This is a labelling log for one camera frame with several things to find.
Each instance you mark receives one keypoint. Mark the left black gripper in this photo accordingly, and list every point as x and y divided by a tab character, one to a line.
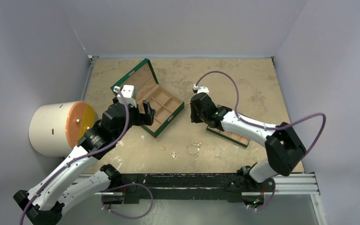
141	118

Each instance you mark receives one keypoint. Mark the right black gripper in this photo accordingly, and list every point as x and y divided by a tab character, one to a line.
197	109

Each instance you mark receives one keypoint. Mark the green jewelry box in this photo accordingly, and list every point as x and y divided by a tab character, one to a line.
147	87

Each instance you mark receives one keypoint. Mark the green jewelry tray insert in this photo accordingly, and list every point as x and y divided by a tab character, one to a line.
230	136

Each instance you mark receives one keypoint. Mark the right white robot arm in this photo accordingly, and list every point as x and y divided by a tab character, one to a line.
283	147

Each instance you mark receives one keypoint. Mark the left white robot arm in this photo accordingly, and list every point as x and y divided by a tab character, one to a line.
53	197

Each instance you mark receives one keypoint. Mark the gold earring cluster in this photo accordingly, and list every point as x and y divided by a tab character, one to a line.
174	155

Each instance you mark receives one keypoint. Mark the white cylinder orange face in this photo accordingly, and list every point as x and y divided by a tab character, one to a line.
56	128

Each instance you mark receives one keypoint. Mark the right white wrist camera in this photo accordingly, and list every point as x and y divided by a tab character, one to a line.
200	89

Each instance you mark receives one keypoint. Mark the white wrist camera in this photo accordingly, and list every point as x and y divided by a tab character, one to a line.
126	94
200	89

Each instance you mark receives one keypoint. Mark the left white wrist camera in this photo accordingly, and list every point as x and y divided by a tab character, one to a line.
126	94

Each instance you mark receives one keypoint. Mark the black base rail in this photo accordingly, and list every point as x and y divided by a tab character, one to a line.
235	187

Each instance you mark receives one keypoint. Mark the aluminium frame rail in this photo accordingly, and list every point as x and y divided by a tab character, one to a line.
296	184

